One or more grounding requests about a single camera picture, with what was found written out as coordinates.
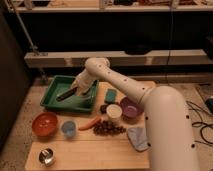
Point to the white wrapped gripper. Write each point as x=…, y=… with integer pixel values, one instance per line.
x=82, y=82

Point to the black handled brush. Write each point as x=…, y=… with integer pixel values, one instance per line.
x=68, y=94

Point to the green plastic tray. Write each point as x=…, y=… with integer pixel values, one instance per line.
x=78, y=104

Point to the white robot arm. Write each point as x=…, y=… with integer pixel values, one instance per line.
x=168, y=125

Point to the green sponge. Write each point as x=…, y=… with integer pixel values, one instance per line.
x=110, y=96

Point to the white small bowl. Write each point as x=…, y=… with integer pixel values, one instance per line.
x=114, y=111

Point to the orange carrot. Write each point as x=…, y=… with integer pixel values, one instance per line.
x=90, y=124

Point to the blue cup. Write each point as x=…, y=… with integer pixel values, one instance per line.
x=69, y=129

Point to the brown grape bunch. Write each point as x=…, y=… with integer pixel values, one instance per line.
x=107, y=127

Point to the purple bowl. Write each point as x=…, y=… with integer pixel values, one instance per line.
x=130, y=109

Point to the black object on shelf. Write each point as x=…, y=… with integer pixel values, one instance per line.
x=137, y=48

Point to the red bowl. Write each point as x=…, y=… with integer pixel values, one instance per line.
x=45, y=124

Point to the metal diagonal rod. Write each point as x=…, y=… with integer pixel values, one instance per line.
x=33, y=47

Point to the wooden board table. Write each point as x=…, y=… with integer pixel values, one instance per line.
x=88, y=152

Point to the blue grey cloth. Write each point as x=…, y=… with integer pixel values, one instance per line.
x=137, y=137

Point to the silver metal cup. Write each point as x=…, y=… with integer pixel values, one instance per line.
x=46, y=157

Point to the white lower shelf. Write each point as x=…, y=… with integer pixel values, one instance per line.
x=118, y=58

